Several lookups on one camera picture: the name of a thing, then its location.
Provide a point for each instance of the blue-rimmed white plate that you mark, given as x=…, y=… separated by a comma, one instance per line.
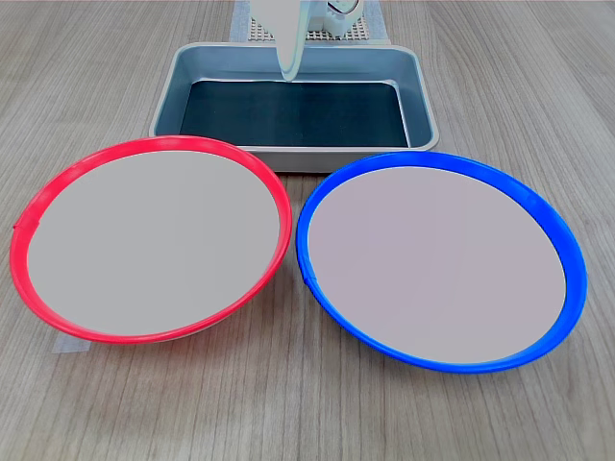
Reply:
x=437, y=264

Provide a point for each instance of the long translucent tape strip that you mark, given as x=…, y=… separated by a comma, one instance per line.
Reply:
x=69, y=346

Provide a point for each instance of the red-rimmed white plate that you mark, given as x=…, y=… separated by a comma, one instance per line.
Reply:
x=154, y=245

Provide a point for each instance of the pale perforated base plate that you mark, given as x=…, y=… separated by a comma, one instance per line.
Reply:
x=359, y=32

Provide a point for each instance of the steel tray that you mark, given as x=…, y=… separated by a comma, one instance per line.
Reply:
x=423, y=110

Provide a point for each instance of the translucent tape beside base plate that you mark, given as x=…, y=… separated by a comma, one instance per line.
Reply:
x=379, y=21
x=240, y=21

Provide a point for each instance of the black tray mat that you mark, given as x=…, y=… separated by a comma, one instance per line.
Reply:
x=288, y=115

